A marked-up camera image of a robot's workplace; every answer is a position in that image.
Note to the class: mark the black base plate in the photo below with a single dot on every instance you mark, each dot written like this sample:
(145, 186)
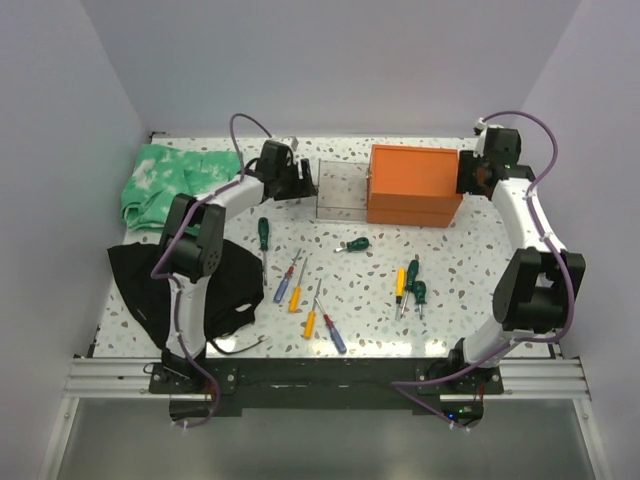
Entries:
(325, 384)

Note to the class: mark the short green screwdriver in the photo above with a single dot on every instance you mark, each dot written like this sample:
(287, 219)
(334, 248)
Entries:
(420, 291)

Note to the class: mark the orange drawer box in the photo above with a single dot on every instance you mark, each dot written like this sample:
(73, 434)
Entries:
(412, 186)

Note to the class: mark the green white cloth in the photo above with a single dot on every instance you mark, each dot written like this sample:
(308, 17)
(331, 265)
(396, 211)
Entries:
(161, 173)

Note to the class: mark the yellow thin screwdriver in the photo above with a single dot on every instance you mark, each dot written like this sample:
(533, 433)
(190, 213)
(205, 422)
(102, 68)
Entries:
(309, 325)
(293, 304)

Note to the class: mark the black cloth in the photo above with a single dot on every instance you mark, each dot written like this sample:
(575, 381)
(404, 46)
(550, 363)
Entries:
(233, 292)

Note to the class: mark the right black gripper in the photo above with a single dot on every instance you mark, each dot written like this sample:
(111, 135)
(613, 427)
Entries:
(464, 182)

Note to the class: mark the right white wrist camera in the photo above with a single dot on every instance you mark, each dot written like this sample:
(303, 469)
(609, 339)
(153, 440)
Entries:
(481, 130)

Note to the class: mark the clear drawer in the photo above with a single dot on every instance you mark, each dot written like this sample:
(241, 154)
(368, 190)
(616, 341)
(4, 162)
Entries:
(342, 191)

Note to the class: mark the stubby green screwdriver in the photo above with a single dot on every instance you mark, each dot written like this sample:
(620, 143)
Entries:
(356, 245)

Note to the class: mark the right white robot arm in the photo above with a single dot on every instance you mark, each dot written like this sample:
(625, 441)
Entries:
(534, 300)

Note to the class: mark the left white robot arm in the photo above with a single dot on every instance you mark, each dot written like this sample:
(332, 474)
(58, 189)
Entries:
(192, 240)

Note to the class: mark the green orange-capped screwdriver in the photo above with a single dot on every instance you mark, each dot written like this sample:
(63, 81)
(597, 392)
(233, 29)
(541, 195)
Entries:
(411, 275)

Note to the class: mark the yellow black screwdriver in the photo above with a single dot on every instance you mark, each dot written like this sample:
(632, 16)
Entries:
(399, 291)

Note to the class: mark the blue red screwdriver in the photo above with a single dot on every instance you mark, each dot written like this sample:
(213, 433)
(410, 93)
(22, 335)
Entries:
(334, 335)
(284, 283)

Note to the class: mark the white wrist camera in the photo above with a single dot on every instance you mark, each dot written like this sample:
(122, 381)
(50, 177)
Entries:
(481, 130)
(292, 142)

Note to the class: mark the long green screwdriver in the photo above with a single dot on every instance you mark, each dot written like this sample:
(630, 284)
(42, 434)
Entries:
(263, 233)

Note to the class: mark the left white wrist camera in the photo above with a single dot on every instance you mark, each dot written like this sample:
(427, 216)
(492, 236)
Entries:
(292, 142)

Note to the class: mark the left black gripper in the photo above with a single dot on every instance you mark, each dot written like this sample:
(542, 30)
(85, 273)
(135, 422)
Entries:
(301, 187)

